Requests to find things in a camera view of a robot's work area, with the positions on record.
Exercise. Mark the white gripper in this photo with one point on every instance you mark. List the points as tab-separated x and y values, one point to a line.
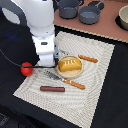
46	49

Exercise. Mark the yellow bread loaf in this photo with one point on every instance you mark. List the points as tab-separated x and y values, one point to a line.
69	65

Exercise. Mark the red tomato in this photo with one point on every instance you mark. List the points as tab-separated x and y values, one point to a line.
26	69

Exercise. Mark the grey two-handled pot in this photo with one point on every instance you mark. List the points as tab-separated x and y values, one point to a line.
68	9

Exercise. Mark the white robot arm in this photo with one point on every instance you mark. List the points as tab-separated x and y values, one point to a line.
38	15

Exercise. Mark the beige round plate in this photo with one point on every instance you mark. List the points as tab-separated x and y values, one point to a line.
69	74

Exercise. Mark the brown sausage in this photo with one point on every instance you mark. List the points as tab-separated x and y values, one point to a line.
52	89

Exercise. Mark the white woven placemat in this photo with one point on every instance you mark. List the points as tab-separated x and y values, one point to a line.
75	105

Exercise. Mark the brown stove top board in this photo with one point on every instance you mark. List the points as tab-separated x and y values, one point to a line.
105	27

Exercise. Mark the black burner under saucepan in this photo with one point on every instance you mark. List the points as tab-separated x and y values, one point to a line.
98	3

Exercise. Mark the beige bowl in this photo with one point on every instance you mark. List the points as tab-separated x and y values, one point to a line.
123	14

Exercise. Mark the knife with wooden handle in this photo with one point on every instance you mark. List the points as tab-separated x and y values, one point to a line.
80	56

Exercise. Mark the fork with wooden handle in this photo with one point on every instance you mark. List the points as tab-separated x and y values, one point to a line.
55	77

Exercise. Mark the grey saucepan with handle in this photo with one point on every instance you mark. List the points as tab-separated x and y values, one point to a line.
89	14

